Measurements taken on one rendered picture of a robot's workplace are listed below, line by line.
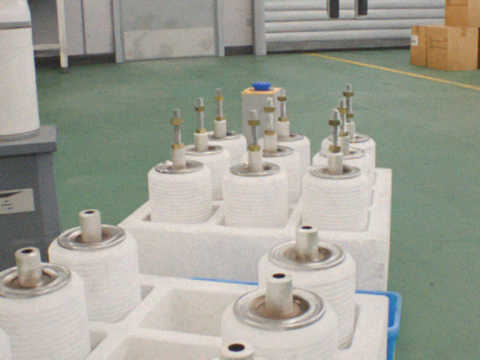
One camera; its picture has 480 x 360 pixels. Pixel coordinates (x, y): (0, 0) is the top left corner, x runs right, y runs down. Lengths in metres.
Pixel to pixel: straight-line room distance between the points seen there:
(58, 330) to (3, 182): 0.48
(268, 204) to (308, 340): 0.45
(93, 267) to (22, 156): 0.38
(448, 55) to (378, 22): 2.03
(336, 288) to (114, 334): 0.22
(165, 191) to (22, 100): 0.26
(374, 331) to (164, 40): 5.50
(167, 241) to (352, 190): 0.27
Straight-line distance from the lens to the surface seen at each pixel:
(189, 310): 0.78
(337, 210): 0.93
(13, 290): 0.62
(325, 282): 0.62
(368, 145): 1.16
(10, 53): 1.04
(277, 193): 0.95
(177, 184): 0.97
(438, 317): 1.10
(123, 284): 0.72
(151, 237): 0.97
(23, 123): 1.06
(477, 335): 1.06
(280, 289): 0.53
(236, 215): 0.96
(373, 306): 0.72
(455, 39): 4.73
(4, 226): 1.08
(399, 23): 6.75
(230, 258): 0.95
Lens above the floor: 0.50
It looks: 12 degrees down
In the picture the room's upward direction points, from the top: 2 degrees counter-clockwise
